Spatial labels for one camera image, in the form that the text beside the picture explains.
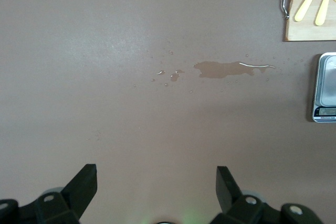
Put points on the wooden cutting board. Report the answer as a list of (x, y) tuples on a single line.
[(302, 31)]

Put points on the spilled liquid puddle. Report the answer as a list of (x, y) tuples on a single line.
[(218, 69)]

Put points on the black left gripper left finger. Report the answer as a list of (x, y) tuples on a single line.
[(81, 190)]

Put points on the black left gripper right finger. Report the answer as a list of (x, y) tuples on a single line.
[(229, 192)]

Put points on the silver digital kitchen scale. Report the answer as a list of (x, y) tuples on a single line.
[(326, 85)]

